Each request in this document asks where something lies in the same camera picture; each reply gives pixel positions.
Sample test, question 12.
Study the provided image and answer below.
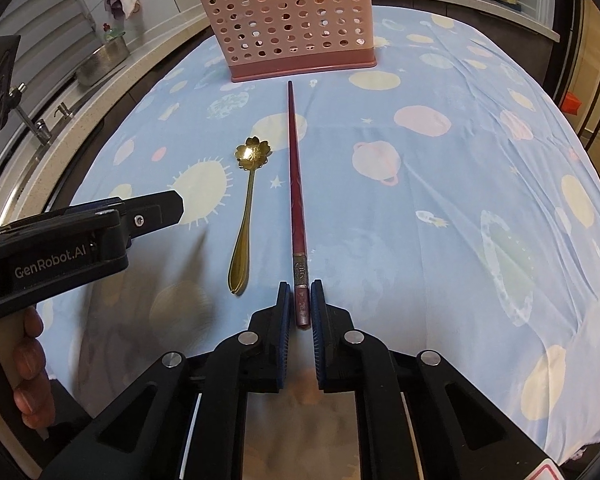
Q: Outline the dark red chopstick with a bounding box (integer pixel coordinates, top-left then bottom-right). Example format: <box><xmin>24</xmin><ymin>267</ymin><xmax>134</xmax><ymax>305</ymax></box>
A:
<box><xmin>287</xmin><ymin>80</ymin><xmax>311</xmax><ymax>330</ymax></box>

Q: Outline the gold flower spoon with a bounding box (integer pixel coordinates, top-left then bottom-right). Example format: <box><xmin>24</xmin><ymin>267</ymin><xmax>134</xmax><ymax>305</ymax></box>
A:
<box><xmin>227</xmin><ymin>136</ymin><xmax>272</xmax><ymax>296</ymax></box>

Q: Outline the steel kitchen faucet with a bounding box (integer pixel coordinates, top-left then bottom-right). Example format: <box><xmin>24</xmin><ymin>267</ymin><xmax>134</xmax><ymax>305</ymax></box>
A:
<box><xmin>8</xmin><ymin>82</ymin><xmax>52</xmax><ymax>145</ymax></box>

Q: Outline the left hand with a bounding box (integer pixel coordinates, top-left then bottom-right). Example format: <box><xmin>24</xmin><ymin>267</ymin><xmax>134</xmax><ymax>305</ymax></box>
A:
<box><xmin>12</xmin><ymin>307</ymin><xmax>56</xmax><ymax>430</ymax></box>

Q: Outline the steel sink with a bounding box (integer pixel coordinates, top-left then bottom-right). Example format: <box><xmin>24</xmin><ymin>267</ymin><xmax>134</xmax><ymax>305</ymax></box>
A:
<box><xmin>0</xmin><ymin>89</ymin><xmax>96</xmax><ymax>196</ymax></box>

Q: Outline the blue planet pattern tablecloth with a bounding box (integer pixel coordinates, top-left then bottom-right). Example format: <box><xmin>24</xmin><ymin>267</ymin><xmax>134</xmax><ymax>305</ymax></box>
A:
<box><xmin>40</xmin><ymin>6</ymin><xmax>600</xmax><ymax>463</ymax></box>

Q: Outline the green dish soap bottle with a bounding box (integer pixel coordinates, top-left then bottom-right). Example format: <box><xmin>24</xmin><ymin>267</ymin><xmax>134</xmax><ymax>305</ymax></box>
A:
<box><xmin>102</xmin><ymin>23</ymin><xmax>125</xmax><ymax>42</ymax></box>

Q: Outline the pink perforated utensil holder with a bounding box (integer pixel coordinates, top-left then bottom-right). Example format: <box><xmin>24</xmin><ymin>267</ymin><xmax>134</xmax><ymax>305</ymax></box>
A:
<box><xmin>200</xmin><ymin>0</ymin><xmax>376</xmax><ymax>82</ymax></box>

